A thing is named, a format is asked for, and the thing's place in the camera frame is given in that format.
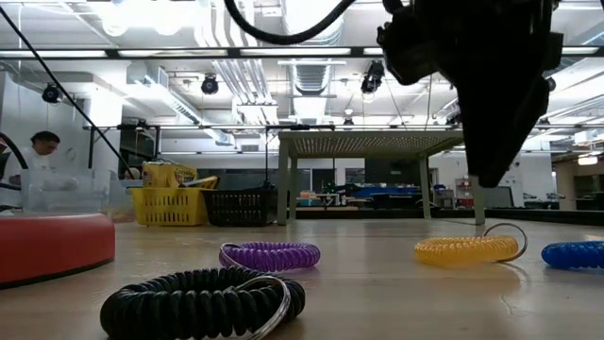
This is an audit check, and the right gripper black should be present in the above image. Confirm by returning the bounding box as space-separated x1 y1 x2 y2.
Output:
376 0 565 189

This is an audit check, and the orange coil wrist keychain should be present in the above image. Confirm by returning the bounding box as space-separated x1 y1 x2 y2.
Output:
413 222 529 269

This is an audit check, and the blue coil wrist keychain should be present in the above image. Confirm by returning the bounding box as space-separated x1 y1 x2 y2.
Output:
540 240 604 272

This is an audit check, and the purple coil wrist keychain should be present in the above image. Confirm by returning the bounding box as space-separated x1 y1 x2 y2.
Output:
217 241 323 274

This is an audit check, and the black plastic basket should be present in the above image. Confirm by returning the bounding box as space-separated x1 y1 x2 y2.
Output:
201 185 278 229

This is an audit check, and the large Crayola crayon box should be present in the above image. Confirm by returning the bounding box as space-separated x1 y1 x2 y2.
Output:
142 161 199 190

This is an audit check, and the yellow plastic basket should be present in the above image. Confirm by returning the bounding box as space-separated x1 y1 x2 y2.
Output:
129 185 211 228

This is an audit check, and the black coil wrist keychain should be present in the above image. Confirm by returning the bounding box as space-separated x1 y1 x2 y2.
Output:
99 265 307 340

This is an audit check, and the clear plastic bin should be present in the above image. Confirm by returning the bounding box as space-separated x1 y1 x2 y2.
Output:
19 168 137 224

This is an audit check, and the red desk lamp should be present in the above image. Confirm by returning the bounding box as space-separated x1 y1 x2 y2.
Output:
0 212 117 290

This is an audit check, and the white square pillar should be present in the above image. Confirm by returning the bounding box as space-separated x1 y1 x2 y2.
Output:
498 153 525 210

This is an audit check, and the grey mesh chair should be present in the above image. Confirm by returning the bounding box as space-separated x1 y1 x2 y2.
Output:
483 185 516 210

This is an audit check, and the green perforated metal shelf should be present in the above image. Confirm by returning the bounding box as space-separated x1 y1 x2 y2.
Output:
277 128 487 228

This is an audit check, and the black ceiling spotlight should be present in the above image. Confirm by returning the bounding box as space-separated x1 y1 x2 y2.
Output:
359 59 386 96
199 74 221 97
41 83 64 106

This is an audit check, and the blue background table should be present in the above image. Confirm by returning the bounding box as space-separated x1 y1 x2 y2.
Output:
351 184 422 200

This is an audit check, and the black overhead rig beam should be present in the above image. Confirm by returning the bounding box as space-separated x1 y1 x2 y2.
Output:
0 45 604 60

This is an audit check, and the person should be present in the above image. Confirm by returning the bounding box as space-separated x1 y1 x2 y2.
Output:
0 129 63 188

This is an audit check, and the silver ventilation duct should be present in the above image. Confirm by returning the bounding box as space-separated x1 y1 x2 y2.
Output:
281 0 348 97

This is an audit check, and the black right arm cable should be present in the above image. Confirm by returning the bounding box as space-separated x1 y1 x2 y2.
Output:
224 0 358 46

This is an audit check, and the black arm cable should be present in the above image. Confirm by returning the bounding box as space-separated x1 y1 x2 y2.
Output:
0 3 138 190
224 0 358 46

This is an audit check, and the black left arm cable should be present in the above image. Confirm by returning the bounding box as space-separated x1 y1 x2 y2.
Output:
0 3 138 190

